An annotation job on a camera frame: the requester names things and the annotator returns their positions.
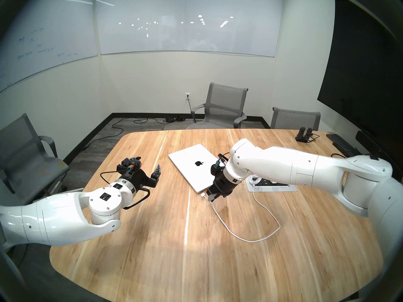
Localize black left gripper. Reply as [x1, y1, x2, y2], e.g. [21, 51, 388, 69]
[116, 157, 162, 192]

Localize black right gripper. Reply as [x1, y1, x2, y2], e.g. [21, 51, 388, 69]
[206, 168, 237, 202]

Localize white MagSafe charging cable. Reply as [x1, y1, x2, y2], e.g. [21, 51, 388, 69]
[201, 176, 281, 243]

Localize silver closed MacBook laptop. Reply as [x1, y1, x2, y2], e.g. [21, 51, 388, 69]
[168, 144, 221, 194]

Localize black controller charging dock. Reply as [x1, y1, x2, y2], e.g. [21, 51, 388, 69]
[295, 127, 314, 143]

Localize grey tabletop power outlet plate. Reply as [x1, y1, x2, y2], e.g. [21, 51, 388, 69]
[247, 176, 297, 192]

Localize grey mesh office chair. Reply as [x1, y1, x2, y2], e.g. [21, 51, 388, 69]
[0, 113, 70, 204]
[271, 107, 321, 131]
[190, 82, 248, 129]

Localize black keyboard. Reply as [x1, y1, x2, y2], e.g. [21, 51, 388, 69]
[326, 134, 360, 157]

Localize wide blank glass whiteboard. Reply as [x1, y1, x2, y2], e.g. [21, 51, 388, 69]
[94, 0, 284, 57]

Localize black video sound bar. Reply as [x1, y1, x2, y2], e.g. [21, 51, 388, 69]
[356, 131, 403, 179]

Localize glass whiteboard with blue writing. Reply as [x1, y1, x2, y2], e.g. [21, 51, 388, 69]
[0, 0, 99, 92]

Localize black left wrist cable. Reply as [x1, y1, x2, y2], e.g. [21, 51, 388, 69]
[100, 171, 151, 210]

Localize black floor cables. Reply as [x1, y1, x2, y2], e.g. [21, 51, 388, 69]
[83, 115, 186, 151]

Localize large black wall screen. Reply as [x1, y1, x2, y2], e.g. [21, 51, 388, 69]
[317, 0, 403, 154]

